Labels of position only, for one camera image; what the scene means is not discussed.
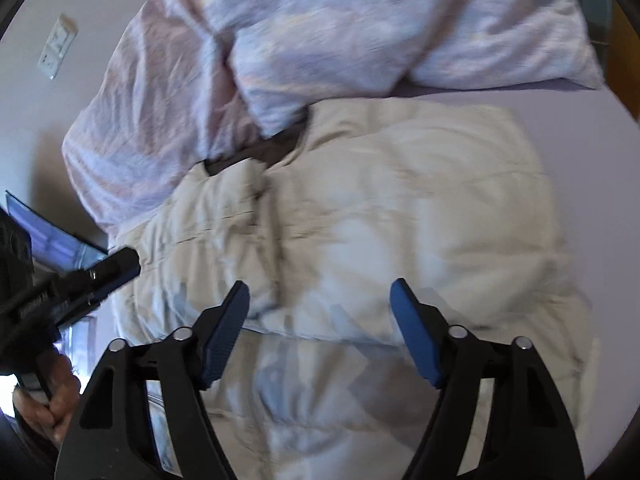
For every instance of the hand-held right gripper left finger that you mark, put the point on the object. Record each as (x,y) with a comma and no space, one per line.
(226,335)

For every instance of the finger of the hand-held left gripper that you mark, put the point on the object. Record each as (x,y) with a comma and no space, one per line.
(107,272)

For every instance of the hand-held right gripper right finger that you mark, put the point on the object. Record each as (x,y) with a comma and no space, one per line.
(415,335)

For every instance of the cream puffer jacket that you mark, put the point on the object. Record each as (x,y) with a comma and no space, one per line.
(375,210)

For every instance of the person's left hand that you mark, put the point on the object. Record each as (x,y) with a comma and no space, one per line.
(52,405)

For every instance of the window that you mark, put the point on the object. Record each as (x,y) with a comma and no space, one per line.
(47,237)

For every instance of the lilac floral duvet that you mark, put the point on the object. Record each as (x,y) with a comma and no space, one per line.
(325,35)

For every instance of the white wall socket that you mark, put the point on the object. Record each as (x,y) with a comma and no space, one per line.
(50,62)

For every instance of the wooden frame glass door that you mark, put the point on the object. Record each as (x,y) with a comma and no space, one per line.
(622,50)

